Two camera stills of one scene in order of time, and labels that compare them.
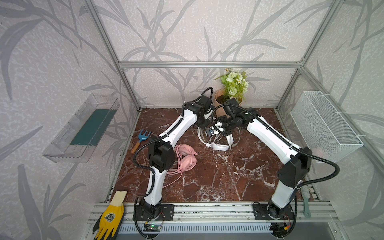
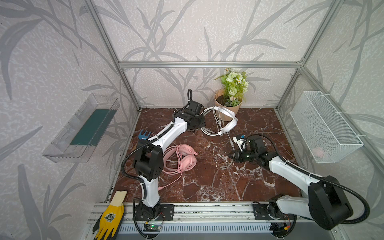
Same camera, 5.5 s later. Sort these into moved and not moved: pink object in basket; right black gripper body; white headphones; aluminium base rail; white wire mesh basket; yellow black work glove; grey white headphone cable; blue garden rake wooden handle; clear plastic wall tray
Moved: right black gripper body; grey white headphone cable; white headphones
Not moved: pink object in basket; white wire mesh basket; clear plastic wall tray; aluminium base rail; yellow black work glove; blue garden rake wooden handle
